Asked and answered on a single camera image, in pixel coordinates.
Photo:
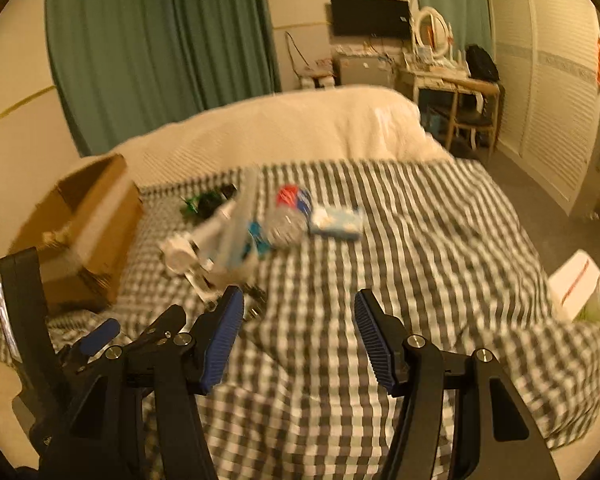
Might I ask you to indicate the white rabbit plush toy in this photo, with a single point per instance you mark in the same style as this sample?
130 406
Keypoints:
182 257

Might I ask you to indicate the black backpack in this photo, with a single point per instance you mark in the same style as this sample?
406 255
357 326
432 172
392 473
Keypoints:
481 62

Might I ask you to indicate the blue blister pill pack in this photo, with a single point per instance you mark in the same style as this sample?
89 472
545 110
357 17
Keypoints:
257 239

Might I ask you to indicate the metal frame chair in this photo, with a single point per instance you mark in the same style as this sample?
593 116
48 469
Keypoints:
310 72

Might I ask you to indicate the wooden chair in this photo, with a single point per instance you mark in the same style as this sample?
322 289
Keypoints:
472 117

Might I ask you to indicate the wide green curtain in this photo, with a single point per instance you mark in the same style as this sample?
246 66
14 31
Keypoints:
155 35

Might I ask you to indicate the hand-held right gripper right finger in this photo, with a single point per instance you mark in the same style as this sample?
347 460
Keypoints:
375 345

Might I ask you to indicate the clear plastic packaging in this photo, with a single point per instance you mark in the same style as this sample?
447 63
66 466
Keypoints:
240 210

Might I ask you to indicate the brown cardboard box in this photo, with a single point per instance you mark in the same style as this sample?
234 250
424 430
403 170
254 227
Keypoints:
105 210

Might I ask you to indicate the small dark object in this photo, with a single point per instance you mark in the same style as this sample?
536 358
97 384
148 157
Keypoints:
253 305

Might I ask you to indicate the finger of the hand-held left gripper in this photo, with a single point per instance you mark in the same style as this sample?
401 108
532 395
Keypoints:
100 335
162 322

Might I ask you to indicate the grey white checked blanket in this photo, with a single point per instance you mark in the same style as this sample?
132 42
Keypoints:
405 260

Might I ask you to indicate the white oval mirror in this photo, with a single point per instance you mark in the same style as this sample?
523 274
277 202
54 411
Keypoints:
430 27

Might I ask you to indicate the grey small cabinet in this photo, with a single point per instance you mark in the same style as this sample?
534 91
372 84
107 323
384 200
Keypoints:
365 71

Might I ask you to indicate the white louvred wardrobe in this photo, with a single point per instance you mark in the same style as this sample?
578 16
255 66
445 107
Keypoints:
550 85

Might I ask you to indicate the green black toy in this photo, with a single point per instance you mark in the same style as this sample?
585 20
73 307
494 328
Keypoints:
202 203

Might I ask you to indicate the white box red stripe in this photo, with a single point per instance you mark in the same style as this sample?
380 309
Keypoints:
572 280

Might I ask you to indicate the cream fleece blanket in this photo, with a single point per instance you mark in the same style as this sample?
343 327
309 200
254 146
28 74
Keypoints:
305 125

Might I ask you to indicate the blue white tissue pack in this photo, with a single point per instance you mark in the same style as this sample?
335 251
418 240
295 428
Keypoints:
337 222

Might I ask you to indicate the crumpled clear plastic bottle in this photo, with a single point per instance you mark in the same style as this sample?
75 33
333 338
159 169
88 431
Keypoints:
286 220

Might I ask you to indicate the black television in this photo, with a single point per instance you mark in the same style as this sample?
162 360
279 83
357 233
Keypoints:
370 16

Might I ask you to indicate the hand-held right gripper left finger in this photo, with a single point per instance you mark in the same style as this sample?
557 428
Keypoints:
224 342

